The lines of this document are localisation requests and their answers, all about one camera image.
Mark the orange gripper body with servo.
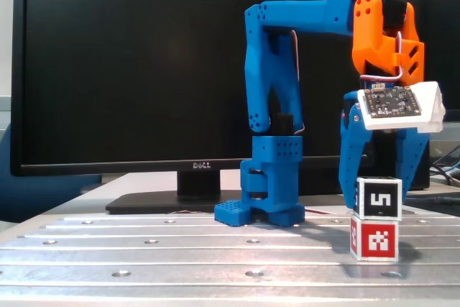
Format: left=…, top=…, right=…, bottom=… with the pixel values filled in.
left=351, top=0, right=426, bottom=88

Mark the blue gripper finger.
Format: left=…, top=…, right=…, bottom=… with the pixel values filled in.
left=339, top=90, right=374, bottom=210
left=394, top=127, right=431, bottom=203

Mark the black cube with number five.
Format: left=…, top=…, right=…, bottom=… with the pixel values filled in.
left=354, top=175, right=403, bottom=221

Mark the blue robot arm with base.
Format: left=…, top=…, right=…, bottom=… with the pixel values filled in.
left=213, top=0, right=364, bottom=228

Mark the red cube with white marker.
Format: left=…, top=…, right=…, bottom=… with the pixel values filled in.
left=349, top=215, right=400, bottom=262

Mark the black monitor without logo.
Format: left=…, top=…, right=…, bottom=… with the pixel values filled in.
left=366, top=0, right=460, bottom=191

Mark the black Dell monitor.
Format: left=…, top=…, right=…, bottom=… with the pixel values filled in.
left=10, top=0, right=366, bottom=215

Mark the red white black servo cable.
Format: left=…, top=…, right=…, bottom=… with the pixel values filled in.
left=289, top=29, right=404, bottom=134

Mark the black and blue cable bundle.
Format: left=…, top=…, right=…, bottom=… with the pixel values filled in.
left=430, top=147, right=460, bottom=190

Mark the white camera mount with board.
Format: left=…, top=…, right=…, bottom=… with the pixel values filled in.
left=356, top=81, right=446, bottom=132

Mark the thin coloured wire bundle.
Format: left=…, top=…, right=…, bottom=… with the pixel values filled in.
left=167, top=209, right=216, bottom=215

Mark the slotted aluminium base plate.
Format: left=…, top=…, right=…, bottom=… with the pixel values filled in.
left=0, top=211, right=460, bottom=301

